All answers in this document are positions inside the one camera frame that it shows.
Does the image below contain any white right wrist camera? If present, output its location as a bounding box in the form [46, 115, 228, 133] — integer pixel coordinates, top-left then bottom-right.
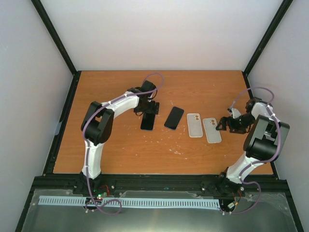
[227, 107, 241, 119]

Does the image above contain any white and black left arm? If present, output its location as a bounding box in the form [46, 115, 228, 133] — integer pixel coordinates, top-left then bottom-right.
[81, 81, 159, 195]

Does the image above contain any grey metal front plate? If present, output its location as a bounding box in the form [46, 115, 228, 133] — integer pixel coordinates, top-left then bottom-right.
[19, 190, 297, 232]

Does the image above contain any black aluminium frame rail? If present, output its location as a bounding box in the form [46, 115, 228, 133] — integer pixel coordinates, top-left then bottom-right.
[30, 174, 291, 196]

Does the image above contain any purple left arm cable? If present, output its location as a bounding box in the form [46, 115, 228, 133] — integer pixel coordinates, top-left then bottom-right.
[82, 72, 165, 215]

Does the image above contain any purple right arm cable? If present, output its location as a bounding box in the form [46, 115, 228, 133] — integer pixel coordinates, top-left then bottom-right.
[221, 87, 282, 215]

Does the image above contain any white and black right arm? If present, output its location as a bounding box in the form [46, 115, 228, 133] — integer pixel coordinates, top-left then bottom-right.
[215, 98, 290, 195]

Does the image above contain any small black phone white case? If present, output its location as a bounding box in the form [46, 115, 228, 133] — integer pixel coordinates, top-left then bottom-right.
[140, 113, 155, 131]

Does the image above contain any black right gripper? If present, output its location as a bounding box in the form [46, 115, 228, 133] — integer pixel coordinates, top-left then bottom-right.
[216, 113, 256, 135]

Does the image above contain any black left corner post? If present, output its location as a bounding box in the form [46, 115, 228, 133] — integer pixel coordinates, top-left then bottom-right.
[30, 0, 82, 75]

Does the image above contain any light blue slotted cable duct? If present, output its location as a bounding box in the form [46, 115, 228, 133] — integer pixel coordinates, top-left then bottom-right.
[37, 196, 220, 210]

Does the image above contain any white silicone phone case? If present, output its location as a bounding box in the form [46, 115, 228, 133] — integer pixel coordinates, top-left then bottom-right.
[186, 113, 203, 138]
[203, 118, 222, 144]

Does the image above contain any black right corner post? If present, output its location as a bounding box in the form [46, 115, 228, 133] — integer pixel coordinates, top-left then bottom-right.
[243, 0, 293, 77]

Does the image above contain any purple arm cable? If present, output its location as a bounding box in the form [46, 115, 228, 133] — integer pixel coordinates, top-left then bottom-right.
[82, 72, 165, 215]
[221, 87, 282, 215]

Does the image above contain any black corner post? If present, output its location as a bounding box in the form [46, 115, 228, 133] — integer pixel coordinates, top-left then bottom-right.
[243, 0, 293, 77]
[30, 0, 82, 75]

